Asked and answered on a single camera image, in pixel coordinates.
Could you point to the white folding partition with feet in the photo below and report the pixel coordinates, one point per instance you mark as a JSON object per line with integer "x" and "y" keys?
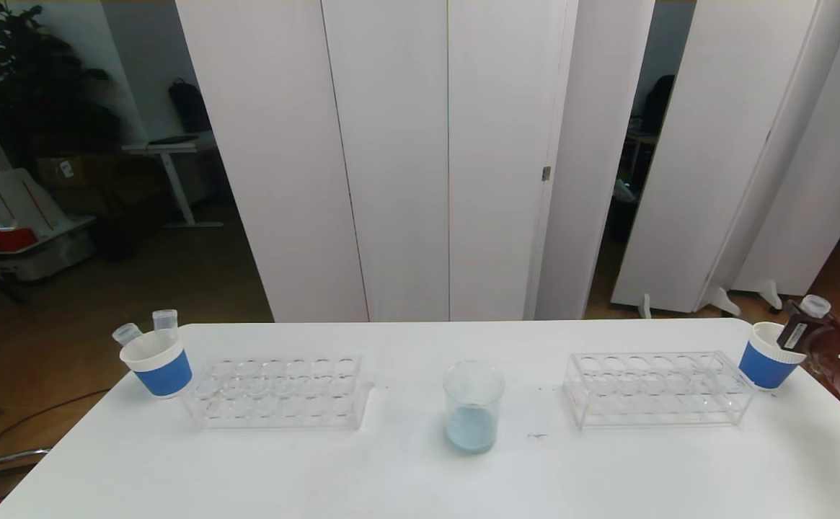
{"x": 715, "y": 144}

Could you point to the black floor bin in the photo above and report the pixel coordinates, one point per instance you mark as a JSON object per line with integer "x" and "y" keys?
{"x": 113, "y": 238}

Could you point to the clear glass beaker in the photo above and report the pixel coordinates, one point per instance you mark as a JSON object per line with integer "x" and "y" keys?
{"x": 471, "y": 429}

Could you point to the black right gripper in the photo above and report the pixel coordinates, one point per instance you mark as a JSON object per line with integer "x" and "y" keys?
{"x": 794, "y": 332}

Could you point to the clear acrylic test tube rack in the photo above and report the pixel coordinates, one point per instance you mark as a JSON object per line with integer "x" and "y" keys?
{"x": 283, "y": 404}
{"x": 650, "y": 404}

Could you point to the test tube with yellowish liquid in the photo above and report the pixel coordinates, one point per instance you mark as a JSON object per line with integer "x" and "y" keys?
{"x": 816, "y": 305}

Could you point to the black chair behind partitions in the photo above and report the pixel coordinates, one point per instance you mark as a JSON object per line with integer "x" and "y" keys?
{"x": 657, "y": 104}

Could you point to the black backpack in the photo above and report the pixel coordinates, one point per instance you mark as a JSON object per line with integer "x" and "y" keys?
{"x": 189, "y": 108}

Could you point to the test tube with red liquid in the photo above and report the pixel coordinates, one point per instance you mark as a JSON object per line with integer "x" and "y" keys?
{"x": 165, "y": 319}

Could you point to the dark green potted plant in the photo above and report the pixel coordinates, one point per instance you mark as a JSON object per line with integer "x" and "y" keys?
{"x": 37, "y": 86}

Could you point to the brown cardboard box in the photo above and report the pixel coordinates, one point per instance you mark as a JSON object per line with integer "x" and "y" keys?
{"x": 66, "y": 171}

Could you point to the white folding partition with hinge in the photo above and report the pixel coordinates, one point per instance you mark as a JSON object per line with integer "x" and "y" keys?
{"x": 391, "y": 144}

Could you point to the white machine base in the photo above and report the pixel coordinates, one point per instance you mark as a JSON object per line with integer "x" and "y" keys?
{"x": 19, "y": 209}

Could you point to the blue and white paper cup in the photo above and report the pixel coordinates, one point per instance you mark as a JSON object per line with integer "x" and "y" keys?
{"x": 164, "y": 373}
{"x": 762, "y": 365}

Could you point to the white standing desk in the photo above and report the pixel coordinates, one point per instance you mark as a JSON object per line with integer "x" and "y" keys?
{"x": 171, "y": 148}

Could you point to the grey metal frame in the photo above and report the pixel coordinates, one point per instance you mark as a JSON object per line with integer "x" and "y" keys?
{"x": 1, "y": 460}

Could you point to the test tube with blue liquid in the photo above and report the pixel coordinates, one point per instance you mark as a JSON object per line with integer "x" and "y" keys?
{"x": 127, "y": 333}

